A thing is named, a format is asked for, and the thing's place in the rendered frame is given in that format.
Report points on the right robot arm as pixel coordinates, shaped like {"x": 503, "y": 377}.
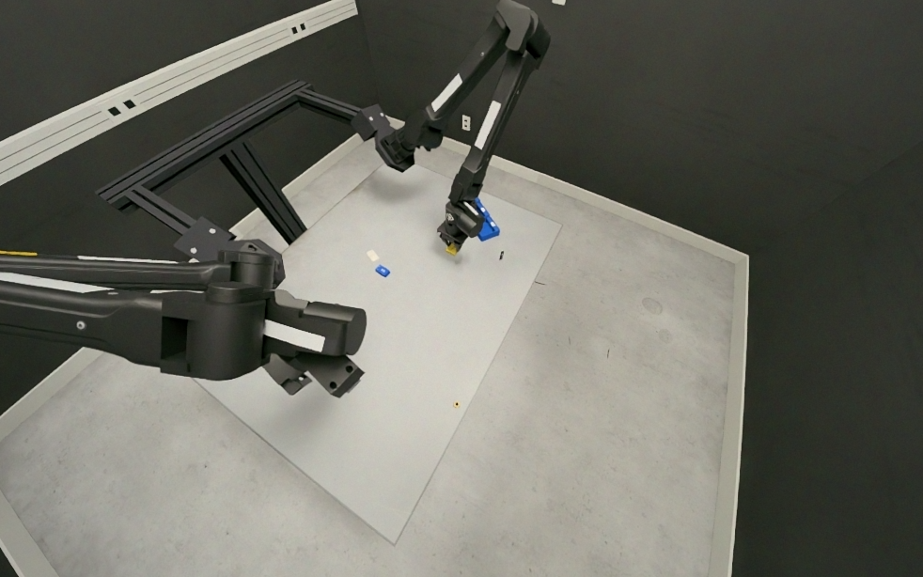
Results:
{"x": 228, "y": 326}

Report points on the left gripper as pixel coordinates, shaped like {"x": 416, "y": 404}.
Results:
{"x": 452, "y": 234}

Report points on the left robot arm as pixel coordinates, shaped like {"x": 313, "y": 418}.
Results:
{"x": 528, "y": 36}

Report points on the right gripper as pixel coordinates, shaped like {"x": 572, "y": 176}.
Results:
{"x": 286, "y": 376}

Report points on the blue three-compartment bin rack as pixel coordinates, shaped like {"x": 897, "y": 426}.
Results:
{"x": 489, "y": 226}

